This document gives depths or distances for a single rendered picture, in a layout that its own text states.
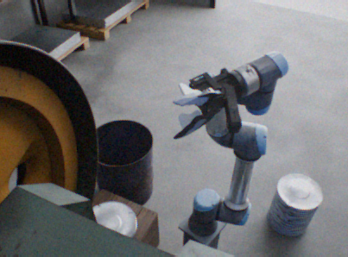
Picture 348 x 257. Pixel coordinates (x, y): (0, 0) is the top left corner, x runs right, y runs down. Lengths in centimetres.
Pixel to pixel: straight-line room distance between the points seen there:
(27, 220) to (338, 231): 220
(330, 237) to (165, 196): 117
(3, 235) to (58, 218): 9
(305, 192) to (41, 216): 182
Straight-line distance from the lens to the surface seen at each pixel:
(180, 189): 246
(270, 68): 89
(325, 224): 250
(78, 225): 53
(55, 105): 85
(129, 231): 183
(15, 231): 56
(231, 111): 79
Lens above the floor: 194
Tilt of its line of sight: 43 degrees down
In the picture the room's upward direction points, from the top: straight up
